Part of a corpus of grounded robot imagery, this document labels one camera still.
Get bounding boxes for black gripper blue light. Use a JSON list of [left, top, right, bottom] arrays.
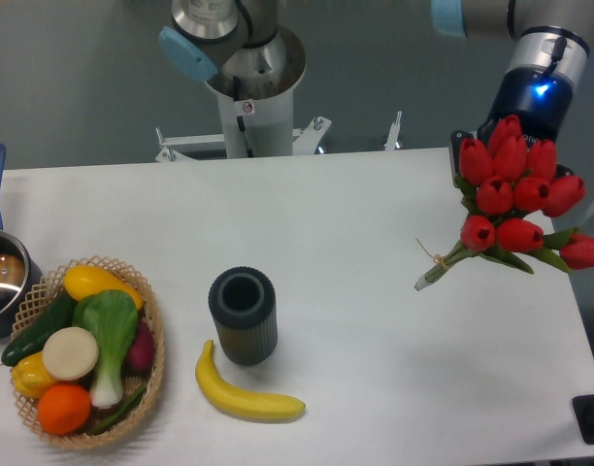
[[448, 67, 574, 179]]

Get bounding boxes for red tulip bouquet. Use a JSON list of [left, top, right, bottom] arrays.
[[414, 115, 594, 290]]

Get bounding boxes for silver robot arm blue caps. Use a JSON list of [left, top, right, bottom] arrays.
[[158, 1, 594, 158]]

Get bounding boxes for black device at table edge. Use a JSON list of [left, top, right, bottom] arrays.
[[572, 394, 594, 445]]

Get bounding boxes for dark grey ribbed vase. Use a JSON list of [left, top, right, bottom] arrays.
[[208, 266, 279, 366]]

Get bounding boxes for yellow banana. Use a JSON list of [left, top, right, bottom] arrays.
[[195, 340, 306, 422]]

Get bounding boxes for purple sweet potato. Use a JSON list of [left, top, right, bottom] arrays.
[[125, 319, 154, 374]]

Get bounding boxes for green bok choy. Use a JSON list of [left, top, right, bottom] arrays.
[[73, 290, 138, 409]]

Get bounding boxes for yellow squash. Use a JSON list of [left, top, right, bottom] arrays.
[[63, 265, 144, 311]]

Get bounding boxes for green chili pepper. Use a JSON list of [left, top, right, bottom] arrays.
[[86, 384, 147, 436]]

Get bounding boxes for dark green cucumber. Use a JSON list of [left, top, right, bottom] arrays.
[[0, 290, 77, 367]]

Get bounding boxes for cream round disc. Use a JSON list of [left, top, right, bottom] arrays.
[[42, 326, 99, 382]]

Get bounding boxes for woven wicker basket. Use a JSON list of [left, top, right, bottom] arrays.
[[11, 255, 165, 450]]

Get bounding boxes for orange fruit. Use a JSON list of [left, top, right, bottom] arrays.
[[37, 383, 92, 435]]

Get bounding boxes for yellow bell pepper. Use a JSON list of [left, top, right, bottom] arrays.
[[11, 351, 59, 399]]

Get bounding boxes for white metal frame bracket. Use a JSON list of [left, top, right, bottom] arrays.
[[154, 110, 403, 163]]

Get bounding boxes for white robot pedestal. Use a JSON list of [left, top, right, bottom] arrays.
[[208, 26, 306, 158]]

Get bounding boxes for blue handled saucepan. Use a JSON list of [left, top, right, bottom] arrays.
[[0, 144, 42, 339]]

